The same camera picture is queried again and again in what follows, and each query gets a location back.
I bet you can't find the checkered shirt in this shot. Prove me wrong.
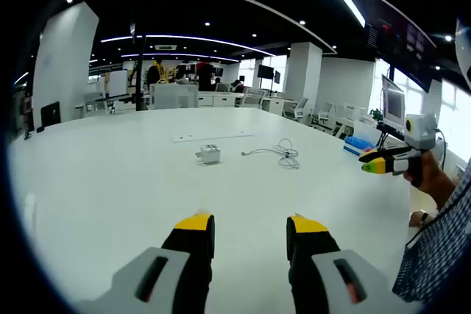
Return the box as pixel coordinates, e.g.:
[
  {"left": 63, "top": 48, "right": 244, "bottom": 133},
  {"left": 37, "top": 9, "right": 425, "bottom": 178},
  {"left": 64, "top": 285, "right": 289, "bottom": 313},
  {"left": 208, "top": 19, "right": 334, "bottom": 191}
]
[{"left": 392, "top": 159, "right": 471, "bottom": 304}]

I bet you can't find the small black monitor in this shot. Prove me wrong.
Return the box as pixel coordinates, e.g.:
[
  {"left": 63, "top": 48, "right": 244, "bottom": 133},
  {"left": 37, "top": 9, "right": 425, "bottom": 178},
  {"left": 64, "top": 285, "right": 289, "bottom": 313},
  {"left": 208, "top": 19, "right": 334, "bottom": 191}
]
[{"left": 40, "top": 101, "right": 62, "bottom": 127}]

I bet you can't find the whiteboard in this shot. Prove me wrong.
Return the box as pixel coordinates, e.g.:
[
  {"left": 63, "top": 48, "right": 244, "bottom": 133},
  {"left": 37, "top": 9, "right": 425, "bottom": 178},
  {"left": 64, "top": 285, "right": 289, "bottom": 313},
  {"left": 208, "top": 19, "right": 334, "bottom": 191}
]
[{"left": 110, "top": 70, "right": 129, "bottom": 96}]

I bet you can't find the white low cabinet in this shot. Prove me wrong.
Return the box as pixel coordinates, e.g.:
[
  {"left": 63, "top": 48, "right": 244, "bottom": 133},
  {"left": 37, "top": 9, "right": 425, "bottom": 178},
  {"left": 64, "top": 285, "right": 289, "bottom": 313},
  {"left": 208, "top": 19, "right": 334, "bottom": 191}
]
[{"left": 197, "top": 93, "right": 241, "bottom": 108}]

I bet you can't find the white desk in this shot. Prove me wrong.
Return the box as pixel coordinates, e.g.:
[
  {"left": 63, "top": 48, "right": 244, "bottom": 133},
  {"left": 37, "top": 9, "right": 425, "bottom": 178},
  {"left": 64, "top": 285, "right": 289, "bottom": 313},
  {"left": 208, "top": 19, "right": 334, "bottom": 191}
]
[{"left": 7, "top": 107, "right": 442, "bottom": 314}]

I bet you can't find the large hanging screen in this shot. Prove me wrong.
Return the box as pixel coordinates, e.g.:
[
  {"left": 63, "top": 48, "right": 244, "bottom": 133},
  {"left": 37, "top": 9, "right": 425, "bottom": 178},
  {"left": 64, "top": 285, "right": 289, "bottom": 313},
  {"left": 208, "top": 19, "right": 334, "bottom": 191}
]
[{"left": 366, "top": 0, "right": 438, "bottom": 93}]

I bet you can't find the person's right hand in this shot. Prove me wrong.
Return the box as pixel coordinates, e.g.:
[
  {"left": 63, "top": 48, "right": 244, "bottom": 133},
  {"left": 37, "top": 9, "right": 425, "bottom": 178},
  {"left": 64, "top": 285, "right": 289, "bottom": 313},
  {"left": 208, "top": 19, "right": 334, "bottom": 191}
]
[{"left": 403, "top": 150, "right": 445, "bottom": 190}]

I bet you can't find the white charger adapter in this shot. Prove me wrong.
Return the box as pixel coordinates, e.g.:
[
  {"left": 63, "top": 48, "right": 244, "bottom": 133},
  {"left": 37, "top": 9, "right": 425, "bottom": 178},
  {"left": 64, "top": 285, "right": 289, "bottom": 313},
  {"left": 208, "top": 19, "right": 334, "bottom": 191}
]
[{"left": 194, "top": 143, "right": 222, "bottom": 165}]

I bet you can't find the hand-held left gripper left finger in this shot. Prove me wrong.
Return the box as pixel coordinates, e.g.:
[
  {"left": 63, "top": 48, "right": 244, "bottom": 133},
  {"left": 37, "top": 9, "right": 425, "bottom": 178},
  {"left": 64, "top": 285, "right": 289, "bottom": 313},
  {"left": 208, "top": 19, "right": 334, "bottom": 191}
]
[{"left": 77, "top": 209, "right": 216, "bottom": 314}]

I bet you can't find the blue box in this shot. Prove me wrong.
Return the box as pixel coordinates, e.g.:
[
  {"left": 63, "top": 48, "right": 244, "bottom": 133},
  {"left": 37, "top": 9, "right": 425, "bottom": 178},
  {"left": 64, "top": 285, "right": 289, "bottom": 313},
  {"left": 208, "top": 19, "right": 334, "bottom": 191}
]
[{"left": 343, "top": 135, "right": 373, "bottom": 157}]

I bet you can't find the black screen on stand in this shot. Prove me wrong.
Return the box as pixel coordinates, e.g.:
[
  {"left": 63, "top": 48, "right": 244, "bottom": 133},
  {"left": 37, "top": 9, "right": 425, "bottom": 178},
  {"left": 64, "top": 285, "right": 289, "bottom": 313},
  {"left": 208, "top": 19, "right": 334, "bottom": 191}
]
[{"left": 257, "top": 64, "right": 275, "bottom": 93}]

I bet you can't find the white desk socket strip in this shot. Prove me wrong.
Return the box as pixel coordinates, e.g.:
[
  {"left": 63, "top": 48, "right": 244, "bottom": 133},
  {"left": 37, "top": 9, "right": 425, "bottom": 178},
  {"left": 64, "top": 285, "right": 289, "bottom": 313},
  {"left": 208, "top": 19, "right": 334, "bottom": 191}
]
[{"left": 171, "top": 130, "right": 255, "bottom": 143}]

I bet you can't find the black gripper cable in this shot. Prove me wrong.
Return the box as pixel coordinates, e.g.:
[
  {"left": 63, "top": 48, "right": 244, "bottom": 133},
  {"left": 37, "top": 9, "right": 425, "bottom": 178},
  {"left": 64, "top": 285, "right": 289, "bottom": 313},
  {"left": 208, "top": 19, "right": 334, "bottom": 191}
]
[{"left": 435, "top": 128, "right": 448, "bottom": 168}]

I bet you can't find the white Type-C cable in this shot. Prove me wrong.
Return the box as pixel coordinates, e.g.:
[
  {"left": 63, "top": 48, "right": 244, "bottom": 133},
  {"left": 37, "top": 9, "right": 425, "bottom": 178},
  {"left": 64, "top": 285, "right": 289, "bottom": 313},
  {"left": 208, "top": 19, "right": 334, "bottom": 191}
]
[{"left": 241, "top": 138, "right": 301, "bottom": 170}]

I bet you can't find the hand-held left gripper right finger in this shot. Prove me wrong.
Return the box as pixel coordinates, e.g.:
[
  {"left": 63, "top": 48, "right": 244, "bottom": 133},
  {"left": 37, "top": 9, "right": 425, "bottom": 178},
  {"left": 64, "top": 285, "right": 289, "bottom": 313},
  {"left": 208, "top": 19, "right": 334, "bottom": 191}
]
[{"left": 286, "top": 212, "right": 419, "bottom": 314}]

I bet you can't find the white office chair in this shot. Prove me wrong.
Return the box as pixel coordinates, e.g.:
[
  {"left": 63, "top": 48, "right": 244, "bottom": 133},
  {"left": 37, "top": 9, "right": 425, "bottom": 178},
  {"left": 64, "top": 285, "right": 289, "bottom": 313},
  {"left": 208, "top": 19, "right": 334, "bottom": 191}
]
[
  {"left": 282, "top": 97, "right": 308, "bottom": 122},
  {"left": 311, "top": 102, "right": 334, "bottom": 128}
]

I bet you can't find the tilted desktop monitor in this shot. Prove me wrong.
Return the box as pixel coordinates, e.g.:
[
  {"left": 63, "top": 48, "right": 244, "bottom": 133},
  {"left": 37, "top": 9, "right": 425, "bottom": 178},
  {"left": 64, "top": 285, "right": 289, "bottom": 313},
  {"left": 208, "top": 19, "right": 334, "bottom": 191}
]
[{"left": 380, "top": 74, "right": 406, "bottom": 126}]

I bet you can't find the black pole stand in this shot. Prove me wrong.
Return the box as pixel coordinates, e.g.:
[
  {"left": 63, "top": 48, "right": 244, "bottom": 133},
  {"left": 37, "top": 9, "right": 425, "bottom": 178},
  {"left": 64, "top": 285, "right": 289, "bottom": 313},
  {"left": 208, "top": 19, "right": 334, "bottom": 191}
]
[{"left": 127, "top": 0, "right": 149, "bottom": 112}]

